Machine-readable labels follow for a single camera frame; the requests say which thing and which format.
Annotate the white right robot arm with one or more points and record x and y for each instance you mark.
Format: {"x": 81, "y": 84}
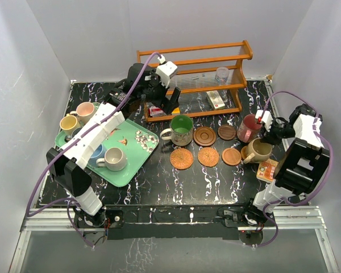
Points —
{"x": 302, "y": 166}

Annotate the dark grooved wooden coaster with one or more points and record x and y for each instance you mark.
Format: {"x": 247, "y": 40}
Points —
{"x": 204, "y": 136}

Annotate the orange wooden rack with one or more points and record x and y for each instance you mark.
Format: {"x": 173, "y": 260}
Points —
{"x": 195, "y": 83}

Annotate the yellow small block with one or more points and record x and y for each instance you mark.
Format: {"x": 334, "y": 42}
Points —
{"x": 176, "y": 111}

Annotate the beige brown mug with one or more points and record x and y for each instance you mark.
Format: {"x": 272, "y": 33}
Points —
{"x": 257, "y": 151}

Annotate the red white small box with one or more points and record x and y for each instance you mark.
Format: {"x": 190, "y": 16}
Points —
{"x": 155, "y": 112}

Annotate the aluminium table frame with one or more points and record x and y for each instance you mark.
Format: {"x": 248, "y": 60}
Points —
{"x": 170, "y": 222}

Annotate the green floral mug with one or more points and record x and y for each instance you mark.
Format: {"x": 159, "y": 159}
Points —
{"x": 180, "y": 131}

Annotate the smooth brown wooden coaster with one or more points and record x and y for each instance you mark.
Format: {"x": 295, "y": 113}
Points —
{"x": 231, "y": 156}
{"x": 244, "y": 152}

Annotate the woven rattan coaster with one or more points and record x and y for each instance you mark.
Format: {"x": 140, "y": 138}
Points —
{"x": 208, "y": 157}
{"x": 181, "y": 158}

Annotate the white speckled mug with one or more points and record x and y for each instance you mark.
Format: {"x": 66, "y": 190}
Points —
{"x": 114, "y": 159}

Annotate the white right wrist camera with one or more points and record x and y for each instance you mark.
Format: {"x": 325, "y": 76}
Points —
{"x": 264, "y": 118}

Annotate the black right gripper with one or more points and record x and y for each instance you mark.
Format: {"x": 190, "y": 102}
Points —
{"x": 269, "y": 137}

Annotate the green white flat box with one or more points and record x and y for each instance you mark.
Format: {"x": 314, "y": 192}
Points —
{"x": 215, "y": 100}

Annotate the yellow mug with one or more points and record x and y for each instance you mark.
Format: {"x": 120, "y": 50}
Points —
{"x": 69, "y": 124}

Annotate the grey blue mug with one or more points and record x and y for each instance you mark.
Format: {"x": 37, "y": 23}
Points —
{"x": 75, "y": 132}

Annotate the green floral serving tray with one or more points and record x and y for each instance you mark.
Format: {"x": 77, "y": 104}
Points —
{"x": 135, "y": 141}

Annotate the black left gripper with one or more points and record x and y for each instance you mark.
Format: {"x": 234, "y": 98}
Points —
{"x": 167, "y": 104}

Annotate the dark walnut coaster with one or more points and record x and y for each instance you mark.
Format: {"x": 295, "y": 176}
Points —
{"x": 226, "y": 132}

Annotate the maroon speckled mug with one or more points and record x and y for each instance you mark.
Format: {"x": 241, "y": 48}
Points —
{"x": 248, "y": 128}

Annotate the pink mug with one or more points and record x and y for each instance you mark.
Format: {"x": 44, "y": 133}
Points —
{"x": 84, "y": 112}

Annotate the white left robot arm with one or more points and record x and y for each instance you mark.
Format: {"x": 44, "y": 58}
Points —
{"x": 143, "y": 84}

